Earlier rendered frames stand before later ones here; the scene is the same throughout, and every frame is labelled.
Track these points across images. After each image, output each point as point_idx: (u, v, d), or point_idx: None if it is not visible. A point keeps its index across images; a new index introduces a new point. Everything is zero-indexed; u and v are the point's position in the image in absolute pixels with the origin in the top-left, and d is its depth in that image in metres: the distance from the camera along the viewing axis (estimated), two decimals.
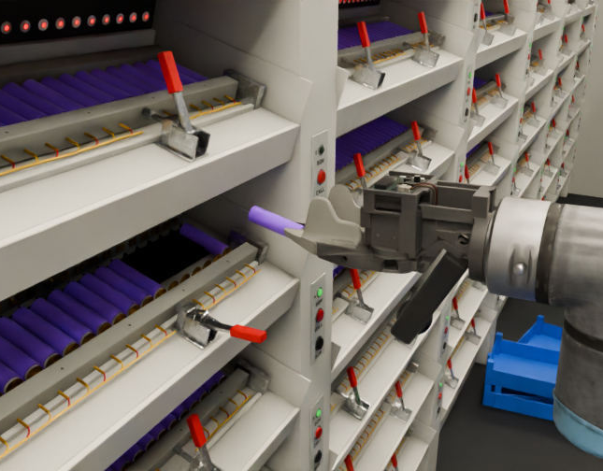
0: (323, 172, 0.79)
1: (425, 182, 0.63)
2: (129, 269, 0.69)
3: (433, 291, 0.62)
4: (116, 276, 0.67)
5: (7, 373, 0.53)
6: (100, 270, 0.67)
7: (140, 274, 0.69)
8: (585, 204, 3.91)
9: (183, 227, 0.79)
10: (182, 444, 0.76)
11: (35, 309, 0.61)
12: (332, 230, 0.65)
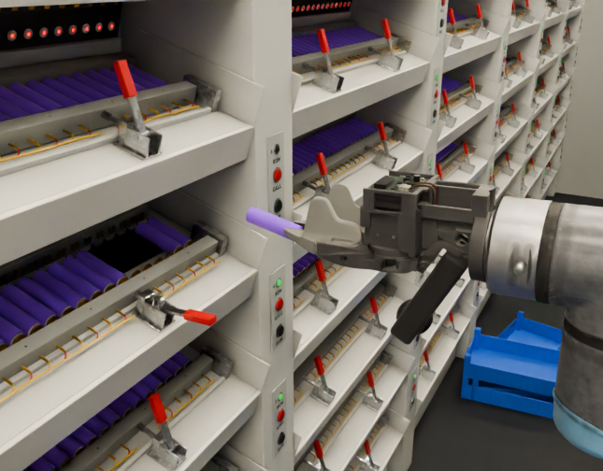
0: (279, 170, 0.85)
1: (425, 182, 0.63)
2: (93, 260, 0.75)
3: (433, 291, 0.62)
4: (81, 264, 0.73)
5: None
6: (67, 260, 0.73)
7: (105, 264, 0.75)
8: (572, 203, 3.97)
9: (150, 221, 0.85)
10: (147, 421, 0.82)
11: (5, 294, 0.66)
12: (332, 230, 0.65)
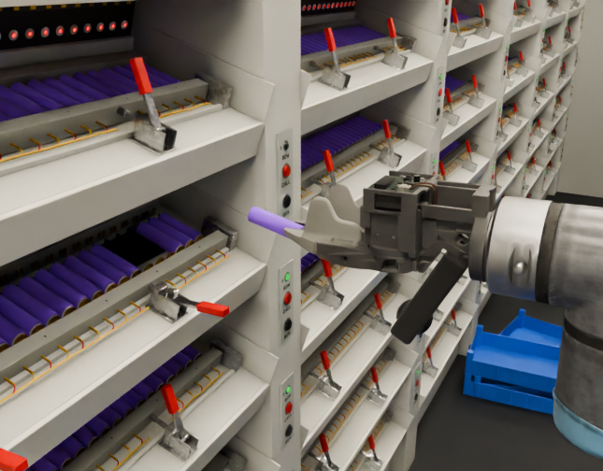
0: (287, 166, 0.86)
1: (425, 182, 0.63)
2: (107, 253, 0.76)
3: (433, 291, 0.62)
4: (96, 258, 0.75)
5: None
6: (82, 253, 0.75)
7: (119, 257, 0.76)
8: (573, 202, 3.98)
9: (161, 217, 0.87)
10: (159, 413, 0.83)
11: (22, 287, 0.68)
12: (332, 230, 0.65)
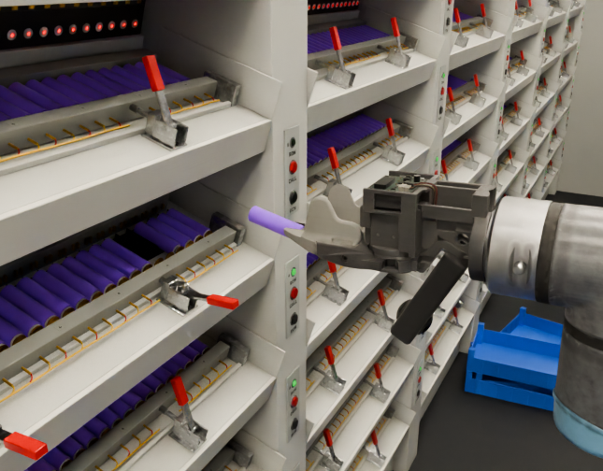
0: (294, 163, 0.88)
1: (425, 182, 0.63)
2: (119, 248, 0.78)
3: (433, 291, 0.62)
4: (107, 252, 0.76)
5: (12, 330, 0.62)
6: (94, 248, 0.77)
7: (130, 251, 0.78)
8: (573, 201, 4.00)
9: (169, 212, 0.88)
10: (168, 405, 0.85)
11: (36, 279, 0.70)
12: (332, 230, 0.65)
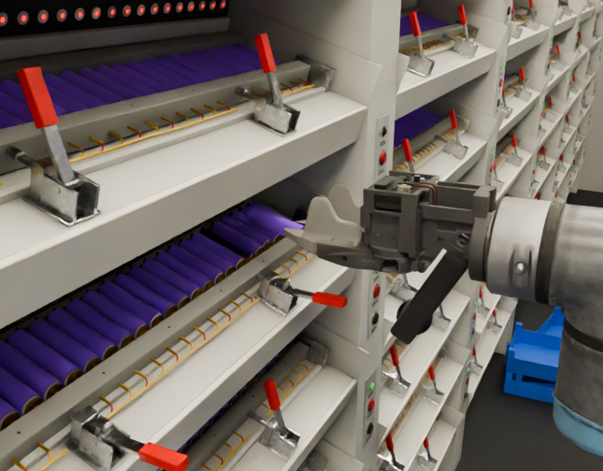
0: (384, 153, 0.83)
1: (425, 182, 0.63)
2: (210, 242, 0.73)
3: (433, 291, 0.62)
4: (200, 247, 0.71)
5: (121, 330, 0.57)
6: (185, 242, 0.72)
7: (222, 246, 0.73)
8: (595, 199, 3.95)
9: (252, 206, 0.83)
10: (254, 409, 0.80)
11: (133, 276, 0.65)
12: (332, 230, 0.65)
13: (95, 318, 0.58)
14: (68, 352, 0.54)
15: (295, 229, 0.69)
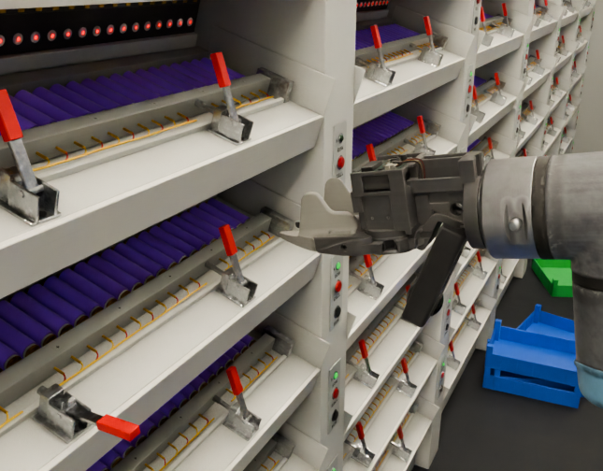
0: (342, 158, 0.90)
1: None
2: (166, 235, 0.80)
3: (436, 265, 0.61)
4: (156, 239, 0.79)
5: (76, 311, 0.64)
6: (143, 235, 0.79)
7: (177, 238, 0.80)
8: None
9: (210, 202, 0.91)
10: (221, 394, 0.87)
11: (92, 264, 0.72)
12: (327, 222, 0.64)
13: (53, 300, 0.65)
14: (27, 330, 0.61)
15: (197, 245, 0.81)
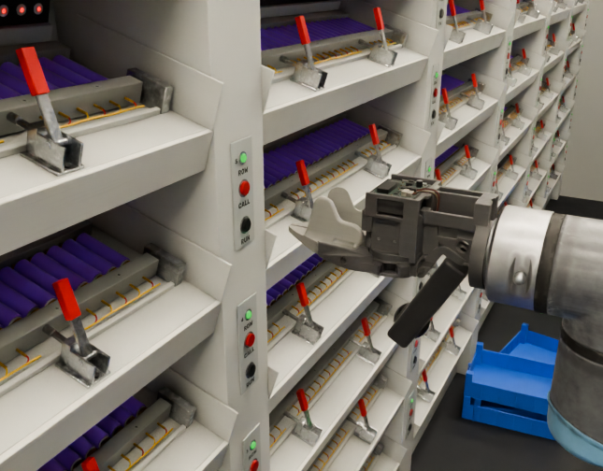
0: (246, 183, 0.71)
1: (427, 187, 0.63)
2: (0, 287, 0.61)
3: (432, 295, 0.62)
4: None
5: None
6: None
7: (14, 292, 0.61)
8: (577, 206, 3.83)
9: (79, 238, 0.72)
10: None
11: None
12: (334, 230, 0.65)
13: None
14: None
15: (42, 300, 0.62)
